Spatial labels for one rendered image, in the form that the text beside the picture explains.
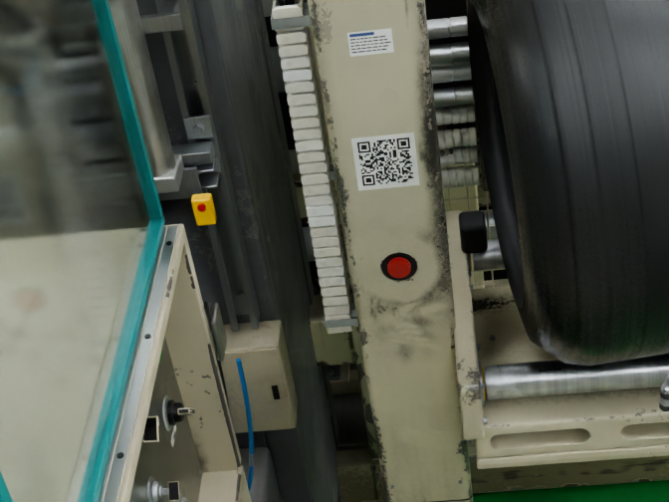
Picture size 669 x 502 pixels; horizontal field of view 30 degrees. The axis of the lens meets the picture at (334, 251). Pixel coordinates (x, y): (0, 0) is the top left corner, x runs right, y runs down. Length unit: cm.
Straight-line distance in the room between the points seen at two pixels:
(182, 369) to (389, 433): 41
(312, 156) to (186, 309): 25
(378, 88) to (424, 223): 20
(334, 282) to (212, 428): 25
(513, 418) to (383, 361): 19
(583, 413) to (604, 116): 48
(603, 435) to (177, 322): 59
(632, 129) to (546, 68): 11
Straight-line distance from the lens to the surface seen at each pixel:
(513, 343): 186
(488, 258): 185
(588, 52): 135
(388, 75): 145
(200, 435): 156
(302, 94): 148
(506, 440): 170
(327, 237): 159
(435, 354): 169
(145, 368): 119
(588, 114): 133
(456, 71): 191
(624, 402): 168
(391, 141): 149
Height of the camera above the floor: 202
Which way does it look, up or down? 36 degrees down
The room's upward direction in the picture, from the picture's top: 9 degrees counter-clockwise
